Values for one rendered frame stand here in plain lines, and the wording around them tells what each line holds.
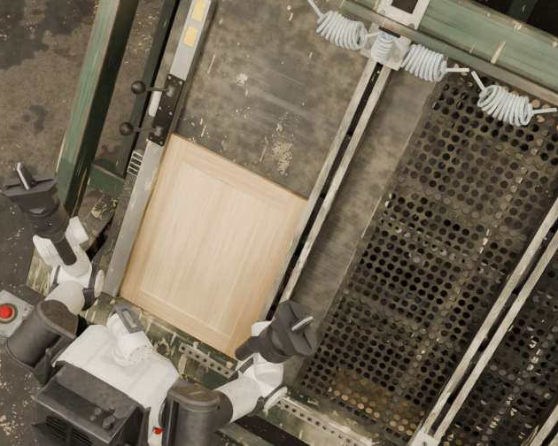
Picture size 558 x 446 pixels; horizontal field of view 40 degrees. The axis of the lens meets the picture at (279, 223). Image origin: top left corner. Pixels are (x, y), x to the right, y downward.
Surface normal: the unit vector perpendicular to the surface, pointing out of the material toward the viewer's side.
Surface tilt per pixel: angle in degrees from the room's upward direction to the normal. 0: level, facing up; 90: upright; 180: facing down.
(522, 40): 52
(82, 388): 23
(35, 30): 0
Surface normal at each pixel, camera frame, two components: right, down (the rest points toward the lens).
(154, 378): 0.25, -0.73
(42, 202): 0.08, 0.76
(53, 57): 0.07, -0.48
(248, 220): -0.33, 0.31
